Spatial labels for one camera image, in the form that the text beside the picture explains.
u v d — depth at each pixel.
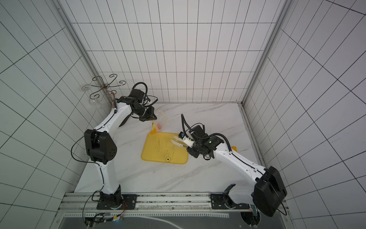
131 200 0.72
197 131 0.61
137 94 0.73
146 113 0.78
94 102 0.90
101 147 0.51
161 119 0.95
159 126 0.94
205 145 0.56
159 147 0.94
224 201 0.65
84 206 0.70
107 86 0.88
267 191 0.39
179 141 0.86
